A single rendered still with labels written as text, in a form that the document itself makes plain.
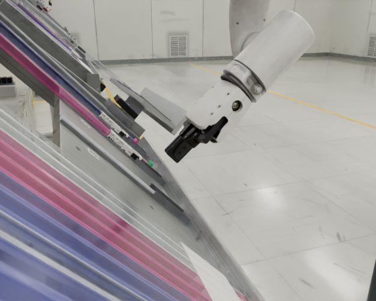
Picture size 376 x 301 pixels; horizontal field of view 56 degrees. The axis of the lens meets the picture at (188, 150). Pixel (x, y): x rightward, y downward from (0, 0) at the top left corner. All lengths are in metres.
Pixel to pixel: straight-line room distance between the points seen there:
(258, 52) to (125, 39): 7.59
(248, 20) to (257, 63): 0.13
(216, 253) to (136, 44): 7.93
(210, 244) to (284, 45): 0.39
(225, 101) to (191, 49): 7.99
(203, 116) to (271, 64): 0.15
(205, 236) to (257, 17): 0.48
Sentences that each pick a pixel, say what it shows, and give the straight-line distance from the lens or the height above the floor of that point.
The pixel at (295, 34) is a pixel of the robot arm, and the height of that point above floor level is 0.93.
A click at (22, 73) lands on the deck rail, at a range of 0.68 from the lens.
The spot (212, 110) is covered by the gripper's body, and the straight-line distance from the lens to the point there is 0.62.
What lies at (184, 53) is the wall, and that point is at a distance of 8.53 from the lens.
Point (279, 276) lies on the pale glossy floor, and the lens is 1.53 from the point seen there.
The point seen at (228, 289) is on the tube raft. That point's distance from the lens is 0.31.
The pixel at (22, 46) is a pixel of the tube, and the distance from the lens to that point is 0.58.
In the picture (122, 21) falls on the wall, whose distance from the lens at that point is 8.18.
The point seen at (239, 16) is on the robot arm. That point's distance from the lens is 0.74.
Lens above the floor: 0.95
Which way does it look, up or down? 20 degrees down
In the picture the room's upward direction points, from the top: straight up
